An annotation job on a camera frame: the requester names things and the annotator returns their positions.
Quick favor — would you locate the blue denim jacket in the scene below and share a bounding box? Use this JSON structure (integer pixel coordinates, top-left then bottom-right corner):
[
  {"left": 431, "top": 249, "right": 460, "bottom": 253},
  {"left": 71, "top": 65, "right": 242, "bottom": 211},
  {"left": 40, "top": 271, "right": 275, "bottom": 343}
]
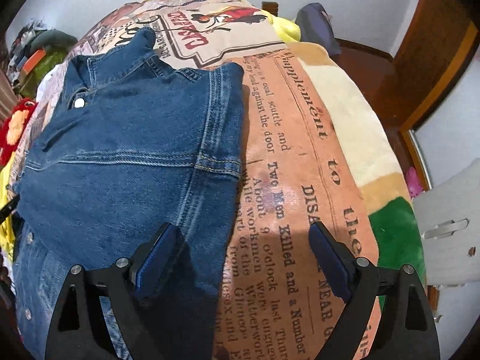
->
[{"left": 13, "top": 28, "right": 244, "bottom": 359}]

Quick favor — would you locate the pile of clothes clutter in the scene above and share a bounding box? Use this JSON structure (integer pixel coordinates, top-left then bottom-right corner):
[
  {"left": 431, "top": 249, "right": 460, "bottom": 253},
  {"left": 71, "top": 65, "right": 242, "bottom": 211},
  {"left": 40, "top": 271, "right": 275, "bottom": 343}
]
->
[{"left": 6, "top": 20, "right": 47, "bottom": 85}]

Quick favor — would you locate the cream green plush blanket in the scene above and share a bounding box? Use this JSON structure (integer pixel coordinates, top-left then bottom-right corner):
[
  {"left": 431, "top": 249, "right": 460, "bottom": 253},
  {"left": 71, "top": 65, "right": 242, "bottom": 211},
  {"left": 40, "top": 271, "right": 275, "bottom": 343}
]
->
[{"left": 289, "top": 42, "right": 426, "bottom": 284}]

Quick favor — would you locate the grey plastic chair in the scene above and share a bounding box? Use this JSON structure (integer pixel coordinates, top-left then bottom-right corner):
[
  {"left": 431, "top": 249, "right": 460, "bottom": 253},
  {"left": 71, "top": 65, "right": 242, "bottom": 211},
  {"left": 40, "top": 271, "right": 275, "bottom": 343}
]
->
[{"left": 412, "top": 159, "right": 480, "bottom": 285}]

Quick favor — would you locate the newspaper print bed sheet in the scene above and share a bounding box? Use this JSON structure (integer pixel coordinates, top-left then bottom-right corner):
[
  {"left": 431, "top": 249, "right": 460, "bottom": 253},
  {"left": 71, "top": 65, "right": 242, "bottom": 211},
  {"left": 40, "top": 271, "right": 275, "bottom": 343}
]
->
[{"left": 9, "top": 0, "right": 378, "bottom": 359}]

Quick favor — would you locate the red plush flower toy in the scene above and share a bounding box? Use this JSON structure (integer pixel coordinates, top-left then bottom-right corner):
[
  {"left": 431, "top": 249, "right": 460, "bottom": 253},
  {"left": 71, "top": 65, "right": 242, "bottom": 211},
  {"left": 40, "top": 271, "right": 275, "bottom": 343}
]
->
[{"left": 0, "top": 97, "right": 38, "bottom": 167}]

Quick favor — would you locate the orange box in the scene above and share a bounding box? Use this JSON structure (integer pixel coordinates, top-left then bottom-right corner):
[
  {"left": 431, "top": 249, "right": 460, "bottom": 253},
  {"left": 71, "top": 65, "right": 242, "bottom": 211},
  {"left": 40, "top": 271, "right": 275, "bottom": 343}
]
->
[{"left": 22, "top": 49, "right": 47, "bottom": 75}]

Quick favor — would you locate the grey neck pillow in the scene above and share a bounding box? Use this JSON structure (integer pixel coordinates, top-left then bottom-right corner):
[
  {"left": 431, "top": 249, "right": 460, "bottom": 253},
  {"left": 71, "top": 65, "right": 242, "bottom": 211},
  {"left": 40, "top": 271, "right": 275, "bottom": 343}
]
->
[{"left": 29, "top": 29, "right": 77, "bottom": 55}]

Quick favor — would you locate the brown wooden wardrobe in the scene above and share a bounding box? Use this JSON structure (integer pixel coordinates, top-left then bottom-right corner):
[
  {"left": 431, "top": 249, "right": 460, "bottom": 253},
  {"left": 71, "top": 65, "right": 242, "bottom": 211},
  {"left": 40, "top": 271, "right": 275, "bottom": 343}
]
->
[{"left": 334, "top": 0, "right": 479, "bottom": 189}]

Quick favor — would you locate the dark blue bag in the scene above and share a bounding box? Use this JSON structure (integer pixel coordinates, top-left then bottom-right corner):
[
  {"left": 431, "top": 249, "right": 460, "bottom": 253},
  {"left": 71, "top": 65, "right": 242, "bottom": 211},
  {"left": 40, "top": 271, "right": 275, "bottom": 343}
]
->
[{"left": 295, "top": 2, "right": 342, "bottom": 57}]

